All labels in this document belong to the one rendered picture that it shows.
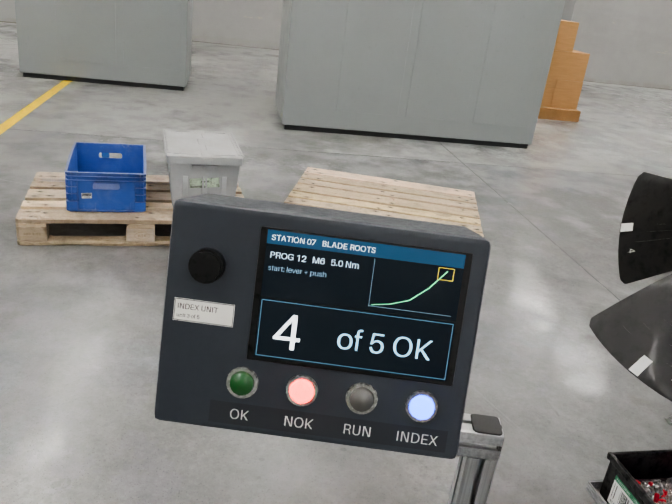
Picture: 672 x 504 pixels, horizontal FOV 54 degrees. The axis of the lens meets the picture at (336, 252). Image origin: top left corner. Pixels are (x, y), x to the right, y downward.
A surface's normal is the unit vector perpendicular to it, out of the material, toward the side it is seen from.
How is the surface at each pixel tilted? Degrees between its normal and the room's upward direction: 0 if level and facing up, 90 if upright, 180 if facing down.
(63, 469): 0
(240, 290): 75
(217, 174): 96
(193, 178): 96
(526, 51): 90
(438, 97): 90
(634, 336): 51
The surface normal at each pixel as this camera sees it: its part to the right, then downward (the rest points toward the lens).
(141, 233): 0.27, 0.41
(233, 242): -0.04, 0.13
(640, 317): -0.56, -0.44
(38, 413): 0.11, -0.91
